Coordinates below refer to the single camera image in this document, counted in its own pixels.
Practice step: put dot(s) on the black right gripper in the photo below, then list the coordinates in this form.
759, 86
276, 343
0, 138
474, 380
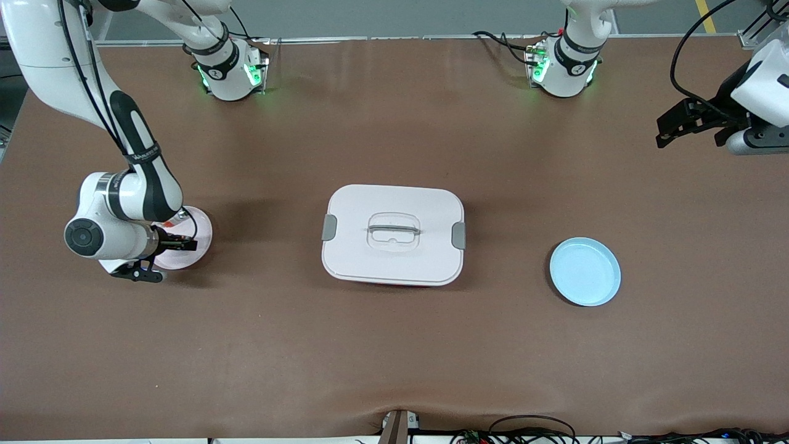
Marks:
164, 238

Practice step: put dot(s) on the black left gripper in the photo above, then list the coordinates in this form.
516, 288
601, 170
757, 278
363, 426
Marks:
722, 108

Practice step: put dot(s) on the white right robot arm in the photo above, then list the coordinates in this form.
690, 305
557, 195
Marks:
55, 37

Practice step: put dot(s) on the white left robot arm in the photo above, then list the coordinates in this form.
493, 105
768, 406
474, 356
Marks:
564, 68

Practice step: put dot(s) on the white lidded storage box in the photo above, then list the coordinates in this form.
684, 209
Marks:
394, 259

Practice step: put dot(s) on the round pink plate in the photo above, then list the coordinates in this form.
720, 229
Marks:
200, 231

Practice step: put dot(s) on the round light blue plate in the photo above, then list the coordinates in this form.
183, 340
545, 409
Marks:
585, 271

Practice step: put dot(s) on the aluminium frame post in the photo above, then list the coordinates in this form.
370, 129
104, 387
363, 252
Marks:
747, 40

